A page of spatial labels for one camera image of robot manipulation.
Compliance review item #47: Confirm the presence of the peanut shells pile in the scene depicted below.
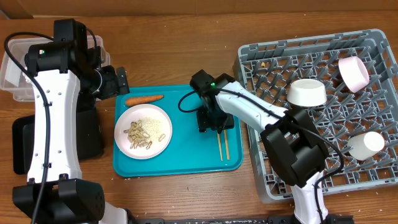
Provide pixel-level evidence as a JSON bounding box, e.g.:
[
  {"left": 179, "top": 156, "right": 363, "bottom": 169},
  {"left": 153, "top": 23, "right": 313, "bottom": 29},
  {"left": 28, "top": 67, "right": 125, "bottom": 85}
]
[{"left": 123, "top": 119, "right": 166, "bottom": 150}]

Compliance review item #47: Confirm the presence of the pink bowl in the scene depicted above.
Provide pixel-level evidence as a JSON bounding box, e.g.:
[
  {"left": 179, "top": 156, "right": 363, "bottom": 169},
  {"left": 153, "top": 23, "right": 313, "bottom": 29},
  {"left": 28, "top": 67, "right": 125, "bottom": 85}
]
[{"left": 338, "top": 56, "right": 369, "bottom": 93}]

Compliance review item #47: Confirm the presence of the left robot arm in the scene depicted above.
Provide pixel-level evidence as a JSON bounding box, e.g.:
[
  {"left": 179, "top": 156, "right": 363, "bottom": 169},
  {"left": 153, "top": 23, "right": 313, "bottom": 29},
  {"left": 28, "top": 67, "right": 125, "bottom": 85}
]
[{"left": 12, "top": 19, "right": 136, "bottom": 223}]

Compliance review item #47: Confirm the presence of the white bowl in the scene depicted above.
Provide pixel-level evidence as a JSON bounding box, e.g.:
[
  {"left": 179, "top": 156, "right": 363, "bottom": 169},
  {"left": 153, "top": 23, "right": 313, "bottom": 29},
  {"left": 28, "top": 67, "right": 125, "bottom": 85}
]
[{"left": 287, "top": 79, "right": 327, "bottom": 107}]

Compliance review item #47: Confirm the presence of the rice grains pile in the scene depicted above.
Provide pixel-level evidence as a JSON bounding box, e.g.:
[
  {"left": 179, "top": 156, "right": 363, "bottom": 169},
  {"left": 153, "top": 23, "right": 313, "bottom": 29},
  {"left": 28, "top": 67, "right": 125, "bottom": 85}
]
[{"left": 141, "top": 118, "right": 164, "bottom": 139}]

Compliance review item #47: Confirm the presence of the white paper cup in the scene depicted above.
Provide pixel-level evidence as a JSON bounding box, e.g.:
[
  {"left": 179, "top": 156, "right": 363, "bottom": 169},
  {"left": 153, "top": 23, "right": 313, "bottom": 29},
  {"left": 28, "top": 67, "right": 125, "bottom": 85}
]
[{"left": 347, "top": 131, "right": 385, "bottom": 161}]

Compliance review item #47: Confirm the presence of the pink plate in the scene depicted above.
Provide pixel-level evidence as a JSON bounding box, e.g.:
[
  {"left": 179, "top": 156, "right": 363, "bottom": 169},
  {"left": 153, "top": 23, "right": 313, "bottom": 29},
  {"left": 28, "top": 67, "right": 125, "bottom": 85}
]
[{"left": 114, "top": 104, "right": 173, "bottom": 159}]

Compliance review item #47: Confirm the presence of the wooden chopstick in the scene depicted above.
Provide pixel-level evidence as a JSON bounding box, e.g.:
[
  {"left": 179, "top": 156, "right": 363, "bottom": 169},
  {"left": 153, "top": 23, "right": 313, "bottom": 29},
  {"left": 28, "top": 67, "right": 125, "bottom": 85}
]
[
  {"left": 223, "top": 130, "right": 230, "bottom": 160},
  {"left": 217, "top": 133, "right": 223, "bottom": 161}
]

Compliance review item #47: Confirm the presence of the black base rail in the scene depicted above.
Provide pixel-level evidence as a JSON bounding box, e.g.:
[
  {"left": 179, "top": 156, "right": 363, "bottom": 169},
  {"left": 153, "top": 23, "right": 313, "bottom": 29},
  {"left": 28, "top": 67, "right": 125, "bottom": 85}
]
[{"left": 136, "top": 215, "right": 354, "bottom": 224}]

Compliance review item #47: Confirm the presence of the black plastic tray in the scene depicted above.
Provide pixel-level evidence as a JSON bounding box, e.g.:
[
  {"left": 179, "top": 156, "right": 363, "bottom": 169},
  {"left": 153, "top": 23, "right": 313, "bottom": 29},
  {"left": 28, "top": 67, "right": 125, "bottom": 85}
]
[{"left": 12, "top": 107, "right": 104, "bottom": 175}]

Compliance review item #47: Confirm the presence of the teal serving tray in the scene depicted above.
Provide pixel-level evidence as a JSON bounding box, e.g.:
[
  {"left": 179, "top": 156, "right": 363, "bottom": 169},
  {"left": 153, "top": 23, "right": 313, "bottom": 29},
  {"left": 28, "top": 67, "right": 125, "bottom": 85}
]
[{"left": 113, "top": 85, "right": 243, "bottom": 178}]

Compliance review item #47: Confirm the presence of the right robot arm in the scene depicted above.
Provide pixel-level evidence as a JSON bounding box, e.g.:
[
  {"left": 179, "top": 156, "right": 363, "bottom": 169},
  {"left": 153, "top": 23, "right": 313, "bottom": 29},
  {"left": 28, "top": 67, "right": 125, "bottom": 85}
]
[{"left": 190, "top": 70, "right": 328, "bottom": 223}]

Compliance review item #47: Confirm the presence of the grey dishwasher rack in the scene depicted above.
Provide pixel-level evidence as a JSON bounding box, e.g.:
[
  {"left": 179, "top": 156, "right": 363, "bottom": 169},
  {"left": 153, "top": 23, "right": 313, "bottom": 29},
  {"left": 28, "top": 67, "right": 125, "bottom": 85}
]
[{"left": 233, "top": 29, "right": 397, "bottom": 195}]

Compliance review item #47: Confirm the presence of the orange carrot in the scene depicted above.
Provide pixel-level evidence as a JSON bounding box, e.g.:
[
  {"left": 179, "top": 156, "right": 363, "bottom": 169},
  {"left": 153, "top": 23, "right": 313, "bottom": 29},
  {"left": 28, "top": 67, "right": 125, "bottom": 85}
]
[{"left": 125, "top": 95, "right": 164, "bottom": 107}]

